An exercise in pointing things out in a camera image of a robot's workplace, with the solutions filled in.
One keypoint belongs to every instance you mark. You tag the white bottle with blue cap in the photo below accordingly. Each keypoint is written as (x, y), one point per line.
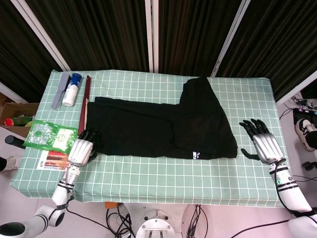
(70, 93)

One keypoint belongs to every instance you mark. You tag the green plastic packet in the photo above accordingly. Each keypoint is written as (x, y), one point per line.
(39, 134)

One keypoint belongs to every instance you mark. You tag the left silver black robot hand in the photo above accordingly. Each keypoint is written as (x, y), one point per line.
(80, 150)

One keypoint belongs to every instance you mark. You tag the orange object under table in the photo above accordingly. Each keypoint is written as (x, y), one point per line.
(111, 205)

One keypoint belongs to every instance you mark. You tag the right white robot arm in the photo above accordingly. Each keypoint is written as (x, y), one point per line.
(289, 191)

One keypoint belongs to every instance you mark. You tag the cardboard box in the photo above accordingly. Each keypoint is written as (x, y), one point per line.
(10, 109)

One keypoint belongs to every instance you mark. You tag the dark curtain partition panel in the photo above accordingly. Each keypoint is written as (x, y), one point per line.
(280, 44)
(193, 32)
(99, 32)
(19, 49)

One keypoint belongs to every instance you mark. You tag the long dark red box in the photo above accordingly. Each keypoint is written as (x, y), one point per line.
(87, 89)

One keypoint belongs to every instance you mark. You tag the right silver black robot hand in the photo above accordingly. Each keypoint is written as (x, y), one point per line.
(267, 146)

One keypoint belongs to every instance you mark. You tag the green checked tablecloth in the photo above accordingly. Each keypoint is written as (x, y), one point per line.
(173, 178)

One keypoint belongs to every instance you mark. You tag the black trouser leg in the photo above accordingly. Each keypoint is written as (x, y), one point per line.
(312, 138)

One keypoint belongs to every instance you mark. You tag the black T-shirt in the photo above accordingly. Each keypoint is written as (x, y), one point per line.
(138, 129)

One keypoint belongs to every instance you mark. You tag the black electronic box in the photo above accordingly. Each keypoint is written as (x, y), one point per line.
(305, 114)

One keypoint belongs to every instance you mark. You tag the red toy fruit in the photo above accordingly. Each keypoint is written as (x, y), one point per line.
(10, 122)

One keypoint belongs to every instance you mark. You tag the black chair castor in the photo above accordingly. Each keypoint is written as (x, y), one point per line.
(308, 166)

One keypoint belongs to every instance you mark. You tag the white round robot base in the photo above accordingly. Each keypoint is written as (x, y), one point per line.
(156, 225)

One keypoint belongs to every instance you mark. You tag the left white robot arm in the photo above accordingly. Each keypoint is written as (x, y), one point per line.
(62, 193)

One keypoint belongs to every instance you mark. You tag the black and white sneaker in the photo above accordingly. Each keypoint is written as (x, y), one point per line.
(304, 131)

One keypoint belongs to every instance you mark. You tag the green toy vegetable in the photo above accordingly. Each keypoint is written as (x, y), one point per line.
(23, 120)

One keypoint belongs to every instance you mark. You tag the brown printed card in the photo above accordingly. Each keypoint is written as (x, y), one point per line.
(54, 161)

